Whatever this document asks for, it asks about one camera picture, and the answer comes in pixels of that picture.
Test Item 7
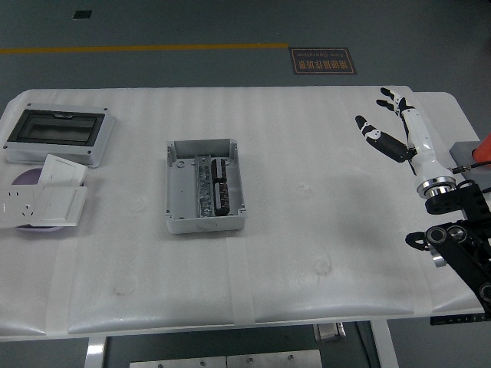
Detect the metal floor plate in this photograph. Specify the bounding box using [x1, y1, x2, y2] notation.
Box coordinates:
[129, 355, 227, 368]
[226, 349, 323, 368]

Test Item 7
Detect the black table control panel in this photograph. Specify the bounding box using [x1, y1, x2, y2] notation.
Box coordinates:
[429, 312, 491, 327]

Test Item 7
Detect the white wall socket panel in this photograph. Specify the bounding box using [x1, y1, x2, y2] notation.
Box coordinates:
[0, 186, 44, 230]

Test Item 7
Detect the floor sign with orange text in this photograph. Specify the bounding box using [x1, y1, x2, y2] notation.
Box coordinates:
[288, 47, 358, 77]

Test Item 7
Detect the purple round disc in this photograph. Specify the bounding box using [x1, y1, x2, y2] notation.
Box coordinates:
[10, 167, 67, 233]

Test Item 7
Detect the white wall switch panel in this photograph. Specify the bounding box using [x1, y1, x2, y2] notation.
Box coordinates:
[29, 186, 89, 228]

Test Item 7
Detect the grey distribution box dark window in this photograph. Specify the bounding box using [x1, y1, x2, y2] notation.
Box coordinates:
[2, 102, 116, 169]

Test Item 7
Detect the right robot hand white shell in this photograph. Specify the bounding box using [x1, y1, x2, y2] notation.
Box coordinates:
[354, 87, 448, 185]

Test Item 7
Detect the metal bracket under table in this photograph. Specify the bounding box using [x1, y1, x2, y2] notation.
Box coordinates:
[312, 323, 348, 343]

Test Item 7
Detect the metal mounting rail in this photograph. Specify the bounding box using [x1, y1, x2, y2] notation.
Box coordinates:
[194, 154, 216, 219]

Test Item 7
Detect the white table leg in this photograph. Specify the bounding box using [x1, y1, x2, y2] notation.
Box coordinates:
[370, 320, 400, 368]
[83, 336, 110, 368]

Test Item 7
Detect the white foam mat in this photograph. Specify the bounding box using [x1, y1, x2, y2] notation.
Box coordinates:
[0, 85, 438, 340]

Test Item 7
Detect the white blank switch plate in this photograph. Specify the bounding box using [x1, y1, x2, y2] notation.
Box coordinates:
[37, 153, 89, 188]

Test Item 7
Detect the orange cone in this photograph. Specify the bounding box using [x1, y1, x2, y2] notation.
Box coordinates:
[472, 132, 491, 167]

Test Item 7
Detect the open grey plastic box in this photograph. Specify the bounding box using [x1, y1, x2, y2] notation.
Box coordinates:
[164, 138, 249, 235]

